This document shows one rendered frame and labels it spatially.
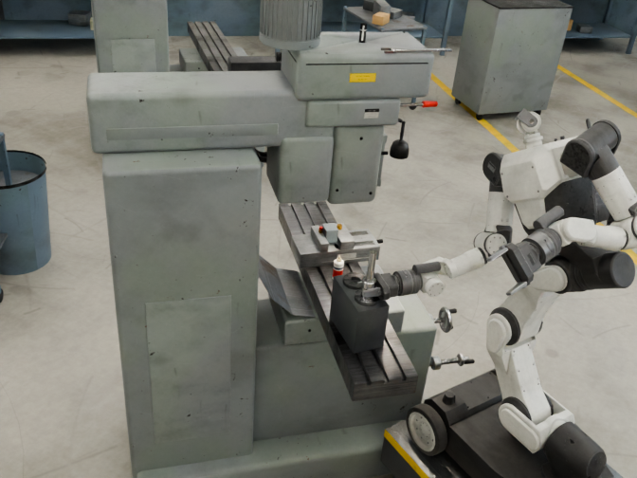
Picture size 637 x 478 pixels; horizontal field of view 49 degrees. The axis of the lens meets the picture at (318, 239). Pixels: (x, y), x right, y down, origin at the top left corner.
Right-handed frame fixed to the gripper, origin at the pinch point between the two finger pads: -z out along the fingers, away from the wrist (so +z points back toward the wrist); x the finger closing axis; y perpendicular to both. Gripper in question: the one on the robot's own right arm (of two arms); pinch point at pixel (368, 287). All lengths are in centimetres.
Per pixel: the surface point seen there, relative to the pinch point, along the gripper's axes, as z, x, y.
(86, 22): -57, -656, 87
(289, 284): -12, -47, 29
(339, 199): -0.5, -30.9, -18.1
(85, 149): -79, -381, 115
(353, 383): -10.8, 19.1, 24.1
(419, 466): 23, 19, 76
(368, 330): -1.0, 6.0, 13.7
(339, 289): -6.4, -9.3, 6.2
